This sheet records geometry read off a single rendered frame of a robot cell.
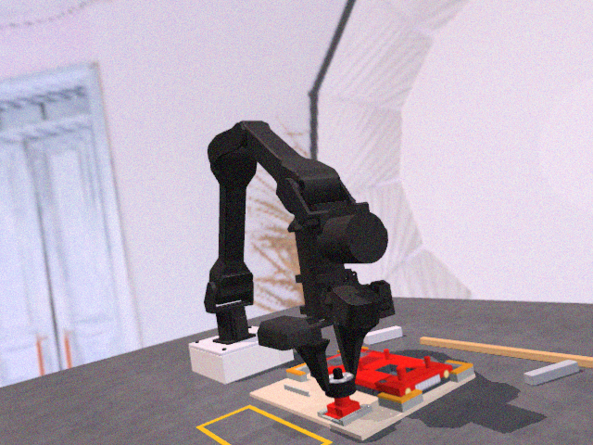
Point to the black wheel with white rim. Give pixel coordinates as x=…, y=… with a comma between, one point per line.
x=341, y=388

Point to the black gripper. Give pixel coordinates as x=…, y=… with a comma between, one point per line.
x=305, y=335

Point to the yellow rectangular outline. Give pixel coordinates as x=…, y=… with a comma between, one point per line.
x=223, y=442

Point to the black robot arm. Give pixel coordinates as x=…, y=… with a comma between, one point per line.
x=330, y=227

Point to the orange long thin rod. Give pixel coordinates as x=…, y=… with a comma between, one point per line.
x=535, y=355

